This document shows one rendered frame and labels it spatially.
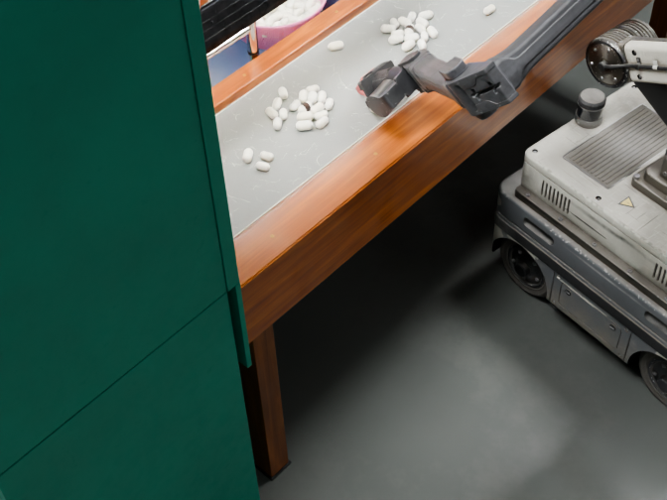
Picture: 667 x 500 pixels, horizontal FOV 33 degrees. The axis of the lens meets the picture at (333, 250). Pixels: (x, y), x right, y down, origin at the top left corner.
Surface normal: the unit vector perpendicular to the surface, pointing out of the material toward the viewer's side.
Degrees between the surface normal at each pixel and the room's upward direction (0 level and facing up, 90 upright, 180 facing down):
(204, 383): 90
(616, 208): 0
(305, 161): 0
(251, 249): 0
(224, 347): 90
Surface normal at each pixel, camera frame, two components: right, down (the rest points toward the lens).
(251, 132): -0.03, -0.66
